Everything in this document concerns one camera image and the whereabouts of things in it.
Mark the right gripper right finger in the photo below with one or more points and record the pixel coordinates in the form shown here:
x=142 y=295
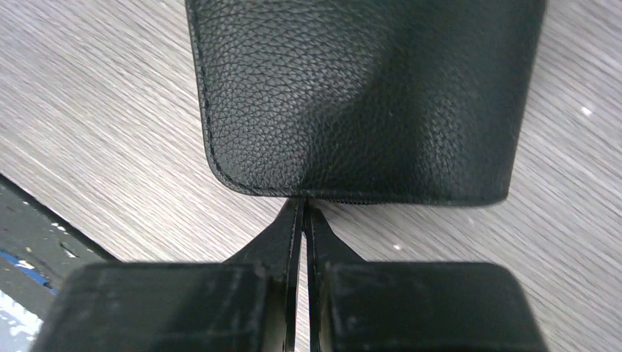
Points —
x=358 y=305

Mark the black zip tool case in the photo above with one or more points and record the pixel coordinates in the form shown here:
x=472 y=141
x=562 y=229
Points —
x=414 y=102

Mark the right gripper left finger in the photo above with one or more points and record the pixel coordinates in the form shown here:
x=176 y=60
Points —
x=246 y=303

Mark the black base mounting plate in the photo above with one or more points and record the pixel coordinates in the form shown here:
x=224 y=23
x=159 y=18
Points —
x=39 y=250

